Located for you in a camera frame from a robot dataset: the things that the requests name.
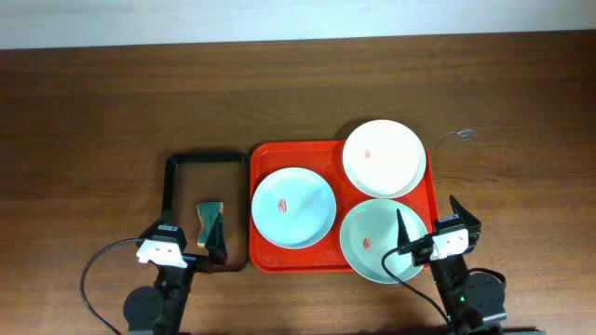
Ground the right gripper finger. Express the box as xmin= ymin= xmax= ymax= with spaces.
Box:
xmin=396 ymin=209 xmax=410 ymax=247
xmin=449 ymin=194 xmax=481 ymax=231

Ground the green yellow sponge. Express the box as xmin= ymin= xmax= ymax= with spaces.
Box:
xmin=196 ymin=202 xmax=224 ymax=248

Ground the pale green plate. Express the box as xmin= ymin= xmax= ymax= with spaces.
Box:
xmin=340 ymin=199 xmax=427 ymax=284

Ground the light blue plate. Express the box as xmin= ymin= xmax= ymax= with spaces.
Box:
xmin=251 ymin=167 xmax=337 ymax=249

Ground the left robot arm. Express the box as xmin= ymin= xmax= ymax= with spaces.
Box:
xmin=123 ymin=209 xmax=227 ymax=334

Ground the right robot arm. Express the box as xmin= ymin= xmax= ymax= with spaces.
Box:
xmin=381 ymin=196 xmax=507 ymax=334

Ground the black rectangular tray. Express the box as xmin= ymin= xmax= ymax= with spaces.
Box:
xmin=162 ymin=151 xmax=249 ymax=272

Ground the red plastic tray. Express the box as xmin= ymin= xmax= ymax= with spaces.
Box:
xmin=249 ymin=140 xmax=440 ymax=275

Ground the white plate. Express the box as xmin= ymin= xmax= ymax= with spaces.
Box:
xmin=342 ymin=119 xmax=427 ymax=198

